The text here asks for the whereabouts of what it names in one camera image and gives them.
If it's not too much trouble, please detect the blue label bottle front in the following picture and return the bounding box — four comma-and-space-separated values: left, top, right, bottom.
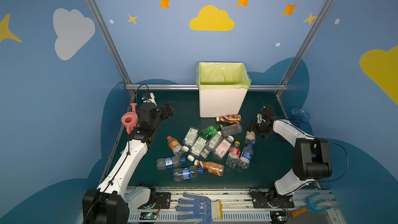
173, 166, 204, 181

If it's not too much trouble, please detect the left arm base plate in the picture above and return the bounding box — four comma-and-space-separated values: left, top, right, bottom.
138, 192, 172, 209

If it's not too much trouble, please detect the clear ribbed plastic bottle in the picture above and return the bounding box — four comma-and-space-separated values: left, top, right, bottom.
220, 123, 243, 138

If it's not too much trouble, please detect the blue dotted work glove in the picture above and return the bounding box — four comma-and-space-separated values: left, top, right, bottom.
175, 192, 223, 224

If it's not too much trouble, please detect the green plastic bottle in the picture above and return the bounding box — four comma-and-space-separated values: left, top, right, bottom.
199, 124, 223, 140

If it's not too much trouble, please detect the green bin liner bag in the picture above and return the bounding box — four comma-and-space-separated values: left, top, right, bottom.
196, 62, 251, 90

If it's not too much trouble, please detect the brown coffee bottle front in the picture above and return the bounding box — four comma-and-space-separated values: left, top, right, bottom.
194, 160, 224, 176

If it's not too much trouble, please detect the green label bottle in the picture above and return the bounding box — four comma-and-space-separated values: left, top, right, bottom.
201, 131, 222, 158
183, 127, 199, 148
187, 136, 208, 162

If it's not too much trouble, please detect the blue label bottle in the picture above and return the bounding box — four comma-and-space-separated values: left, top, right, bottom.
173, 166, 204, 181
157, 156, 186, 170
238, 143, 254, 170

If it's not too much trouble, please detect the aluminium frame rail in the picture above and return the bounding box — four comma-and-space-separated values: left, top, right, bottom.
85, 0, 337, 96

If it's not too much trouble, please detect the blue glass vase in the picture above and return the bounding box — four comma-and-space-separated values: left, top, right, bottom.
291, 108, 311, 123

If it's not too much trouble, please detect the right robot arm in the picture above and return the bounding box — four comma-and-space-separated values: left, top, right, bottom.
248, 106, 333, 197

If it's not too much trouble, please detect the pink watering can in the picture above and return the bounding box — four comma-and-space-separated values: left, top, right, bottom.
121, 103, 138, 134

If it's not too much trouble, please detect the white waste bin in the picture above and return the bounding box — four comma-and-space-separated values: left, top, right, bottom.
199, 87, 248, 118

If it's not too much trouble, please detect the brown Nescafe bottle near bin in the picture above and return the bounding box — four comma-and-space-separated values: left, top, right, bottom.
216, 115, 242, 124

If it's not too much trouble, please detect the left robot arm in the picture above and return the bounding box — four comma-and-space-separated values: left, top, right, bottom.
83, 100, 175, 224

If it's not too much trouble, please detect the pink label bottle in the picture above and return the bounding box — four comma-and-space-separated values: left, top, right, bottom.
213, 135, 234, 160

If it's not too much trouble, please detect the red label yellow cap bottle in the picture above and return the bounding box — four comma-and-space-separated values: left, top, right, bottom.
226, 141, 240, 169

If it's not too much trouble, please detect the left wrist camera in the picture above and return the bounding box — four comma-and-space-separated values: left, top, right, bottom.
142, 92, 157, 105

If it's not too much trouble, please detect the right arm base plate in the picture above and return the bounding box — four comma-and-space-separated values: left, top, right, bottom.
249, 190, 295, 209

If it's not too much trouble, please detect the orange cap orange label bottle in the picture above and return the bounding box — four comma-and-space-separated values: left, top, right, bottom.
245, 131, 256, 144

